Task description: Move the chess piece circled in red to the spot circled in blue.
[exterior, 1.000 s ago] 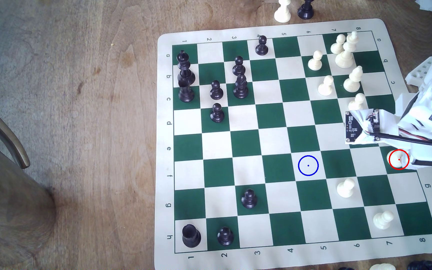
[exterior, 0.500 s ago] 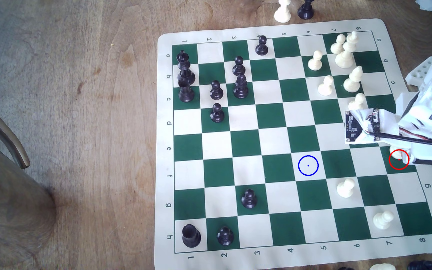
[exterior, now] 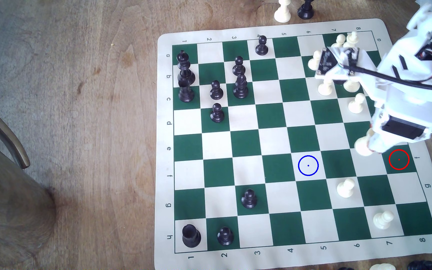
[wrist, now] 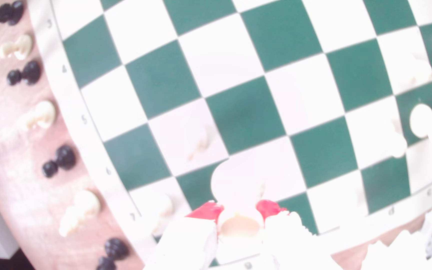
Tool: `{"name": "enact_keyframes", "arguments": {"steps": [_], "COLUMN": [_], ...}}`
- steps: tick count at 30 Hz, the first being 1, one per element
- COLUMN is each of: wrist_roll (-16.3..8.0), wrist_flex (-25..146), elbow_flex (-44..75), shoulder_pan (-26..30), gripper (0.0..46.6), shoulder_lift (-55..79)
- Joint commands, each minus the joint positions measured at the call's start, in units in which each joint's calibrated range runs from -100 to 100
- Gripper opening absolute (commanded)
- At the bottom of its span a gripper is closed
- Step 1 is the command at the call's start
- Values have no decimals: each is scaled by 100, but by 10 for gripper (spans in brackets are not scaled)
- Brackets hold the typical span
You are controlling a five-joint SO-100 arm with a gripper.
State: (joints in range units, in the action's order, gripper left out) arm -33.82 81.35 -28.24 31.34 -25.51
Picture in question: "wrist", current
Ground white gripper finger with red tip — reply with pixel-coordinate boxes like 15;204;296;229
255;199;342;270
143;201;224;270

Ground green and white chess mat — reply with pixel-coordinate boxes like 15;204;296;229
26;0;432;270

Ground white pawn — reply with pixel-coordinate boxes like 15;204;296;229
58;189;101;238
186;124;217;162
17;100;57;131
403;54;432;89
146;193;175;237
0;34;34;61
386;120;408;159

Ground black pawn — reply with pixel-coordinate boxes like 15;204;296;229
7;60;41;86
95;238;130;270
42;145;77;178

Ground black knight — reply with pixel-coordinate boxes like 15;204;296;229
0;1;25;26

